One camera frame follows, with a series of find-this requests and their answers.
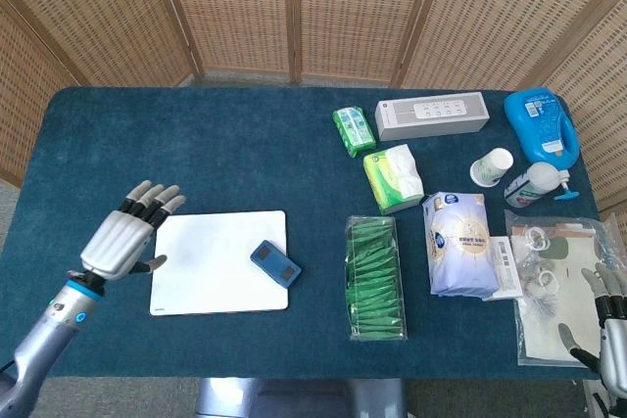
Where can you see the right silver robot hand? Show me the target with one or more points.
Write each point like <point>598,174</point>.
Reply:
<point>614,344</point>

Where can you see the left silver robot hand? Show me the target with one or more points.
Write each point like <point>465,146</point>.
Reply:
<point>115,244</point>

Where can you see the blue whiteboard eraser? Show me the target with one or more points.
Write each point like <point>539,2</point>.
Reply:
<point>275,264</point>

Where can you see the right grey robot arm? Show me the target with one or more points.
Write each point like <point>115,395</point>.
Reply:
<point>618,405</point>

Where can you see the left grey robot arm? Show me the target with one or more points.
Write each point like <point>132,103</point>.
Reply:
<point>44,335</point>

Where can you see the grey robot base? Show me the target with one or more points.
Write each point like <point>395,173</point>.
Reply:
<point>303,398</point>

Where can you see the white drawing board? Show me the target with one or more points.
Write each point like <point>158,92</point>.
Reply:
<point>210,266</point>

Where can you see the clear plastic zip bag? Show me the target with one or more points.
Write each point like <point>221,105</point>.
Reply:
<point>544,300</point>

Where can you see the teal blue tablecloth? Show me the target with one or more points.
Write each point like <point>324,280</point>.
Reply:
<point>196,153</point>

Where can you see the white barcode label card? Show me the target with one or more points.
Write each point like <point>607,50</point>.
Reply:
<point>507,266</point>

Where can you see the white pump bottle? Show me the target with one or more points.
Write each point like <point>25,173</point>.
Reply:
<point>529,185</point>

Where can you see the lilac white tissue pack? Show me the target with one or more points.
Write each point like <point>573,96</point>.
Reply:
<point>460,246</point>

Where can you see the white paper cup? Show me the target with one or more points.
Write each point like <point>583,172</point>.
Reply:
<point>490,168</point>

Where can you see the blue detergent bottle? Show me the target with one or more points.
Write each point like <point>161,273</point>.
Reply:
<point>541,124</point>

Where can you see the clear box green sachets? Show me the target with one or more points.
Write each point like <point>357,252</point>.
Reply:
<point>376,281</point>

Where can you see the green wet wipes pack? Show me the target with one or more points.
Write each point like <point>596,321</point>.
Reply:
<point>353,130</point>

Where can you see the green yellow tissue pack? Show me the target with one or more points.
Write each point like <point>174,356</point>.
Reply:
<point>387,180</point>

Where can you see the grey power strip box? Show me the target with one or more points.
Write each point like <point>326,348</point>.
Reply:
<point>431,117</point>

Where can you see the bamboo folding screen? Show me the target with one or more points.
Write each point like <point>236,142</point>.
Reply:
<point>343,7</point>

